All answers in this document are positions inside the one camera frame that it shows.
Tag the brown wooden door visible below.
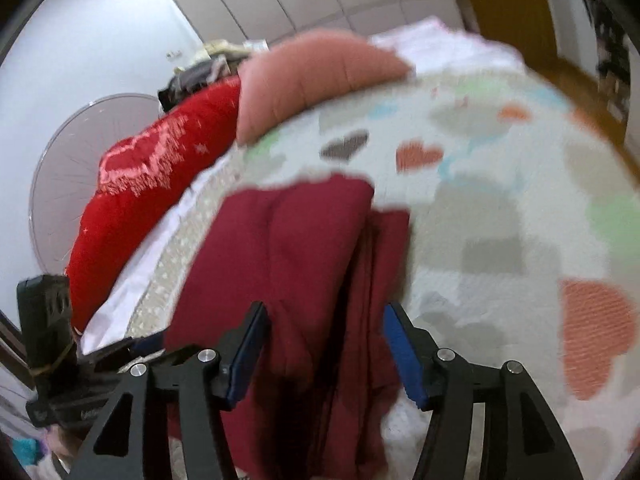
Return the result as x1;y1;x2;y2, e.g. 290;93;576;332
470;0;558;68

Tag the white standing fan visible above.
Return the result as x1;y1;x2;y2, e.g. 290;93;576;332
28;93;162;274

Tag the pink ribbed pillow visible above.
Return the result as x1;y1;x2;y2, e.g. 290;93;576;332
236;29;412;145

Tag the white bed sheet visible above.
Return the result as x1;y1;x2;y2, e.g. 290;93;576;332
79;148;243;356

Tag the pink white folded blanket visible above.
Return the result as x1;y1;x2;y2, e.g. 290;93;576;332
369;16;526;75

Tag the pile of clothes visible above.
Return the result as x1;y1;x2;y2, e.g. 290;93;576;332
157;39;269;114

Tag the cluttered shelf unit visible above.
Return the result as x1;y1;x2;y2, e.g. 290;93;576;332
582;0;630;122

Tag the red embroidered pillow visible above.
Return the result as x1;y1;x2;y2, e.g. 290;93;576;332
66;76;241;333

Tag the dark red garment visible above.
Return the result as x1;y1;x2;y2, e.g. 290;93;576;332
166;174;409;479

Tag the heart patterned bed cover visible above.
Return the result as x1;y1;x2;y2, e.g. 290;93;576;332
127;70;639;479

